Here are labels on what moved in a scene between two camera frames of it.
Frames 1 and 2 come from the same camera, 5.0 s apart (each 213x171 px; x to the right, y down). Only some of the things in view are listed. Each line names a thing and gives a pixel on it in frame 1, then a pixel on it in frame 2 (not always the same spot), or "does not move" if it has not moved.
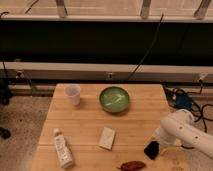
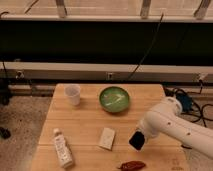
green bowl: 114,99 does not move
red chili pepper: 132,165 does not move
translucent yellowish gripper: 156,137 → 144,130
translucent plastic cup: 73,91 does not move
